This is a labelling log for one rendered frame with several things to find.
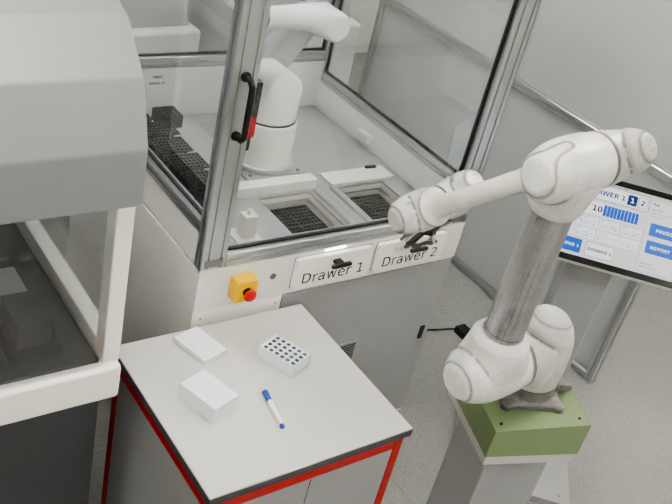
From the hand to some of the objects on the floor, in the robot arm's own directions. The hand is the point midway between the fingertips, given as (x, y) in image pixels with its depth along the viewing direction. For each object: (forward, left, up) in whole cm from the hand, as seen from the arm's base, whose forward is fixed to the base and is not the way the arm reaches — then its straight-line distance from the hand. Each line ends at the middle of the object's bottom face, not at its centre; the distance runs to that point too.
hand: (403, 243), depth 278 cm
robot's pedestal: (-51, -25, -100) cm, 115 cm away
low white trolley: (-48, +47, -96) cm, 117 cm away
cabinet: (+43, +43, -100) cm, 117 cm away
